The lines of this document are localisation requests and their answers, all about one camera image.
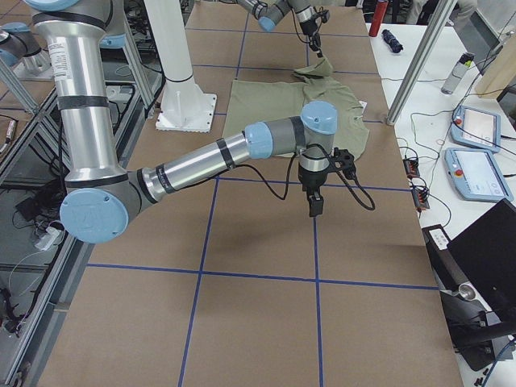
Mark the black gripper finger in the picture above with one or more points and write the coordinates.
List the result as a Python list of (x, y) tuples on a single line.
[(315, 44), (316, 204)]

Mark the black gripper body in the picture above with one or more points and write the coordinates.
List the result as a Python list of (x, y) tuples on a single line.
[(310, 28), (309, 178)]

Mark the olive green long-sleeve shirt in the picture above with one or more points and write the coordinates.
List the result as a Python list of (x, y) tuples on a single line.
[(253, 101)]

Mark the red cylindrical bottle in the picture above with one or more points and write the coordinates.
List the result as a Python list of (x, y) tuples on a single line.
[(378, 17)]

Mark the folded navy plaid umbrella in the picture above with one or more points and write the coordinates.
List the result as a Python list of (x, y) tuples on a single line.
[(394, 45)]

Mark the white red garment hang tag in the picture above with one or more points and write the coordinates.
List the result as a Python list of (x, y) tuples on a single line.
[(362, 104)]

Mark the far orange black adapter box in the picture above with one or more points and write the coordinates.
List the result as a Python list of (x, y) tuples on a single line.
[(411, 168)]

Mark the orange black adapter box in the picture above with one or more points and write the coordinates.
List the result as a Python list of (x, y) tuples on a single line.
[(411, 168), (420, 198)]

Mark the near orange black adapter box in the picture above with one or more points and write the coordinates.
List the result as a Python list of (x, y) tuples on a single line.
[(420, 198)]

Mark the clear water bottle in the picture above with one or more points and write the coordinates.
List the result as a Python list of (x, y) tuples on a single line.
[(457, 73)]

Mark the near blue teach pendant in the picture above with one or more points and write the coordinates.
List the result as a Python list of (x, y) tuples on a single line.
[(476, 175)]

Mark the blue teach pendant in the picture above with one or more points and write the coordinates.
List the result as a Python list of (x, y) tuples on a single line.
[(476, 175), (476, 128)]

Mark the far blue teach pendant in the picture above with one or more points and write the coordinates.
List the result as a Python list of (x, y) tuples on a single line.
[(476, 128)]

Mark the wooden board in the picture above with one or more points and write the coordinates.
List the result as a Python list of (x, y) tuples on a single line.
[(501, 70)]

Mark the black equipment stand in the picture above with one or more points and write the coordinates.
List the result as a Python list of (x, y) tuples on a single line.
[(478, 334)]

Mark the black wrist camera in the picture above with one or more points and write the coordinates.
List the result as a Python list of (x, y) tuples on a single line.
[(345, 163), (323, 15)]

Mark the aluminium frame post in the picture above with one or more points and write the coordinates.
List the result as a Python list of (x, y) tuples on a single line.
[(433, 30)]

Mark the white camera mast base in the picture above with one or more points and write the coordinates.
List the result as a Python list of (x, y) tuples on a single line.
[(184, 106)]

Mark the aluminium side rail frame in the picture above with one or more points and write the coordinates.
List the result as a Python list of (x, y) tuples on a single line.
[(41, 264)]

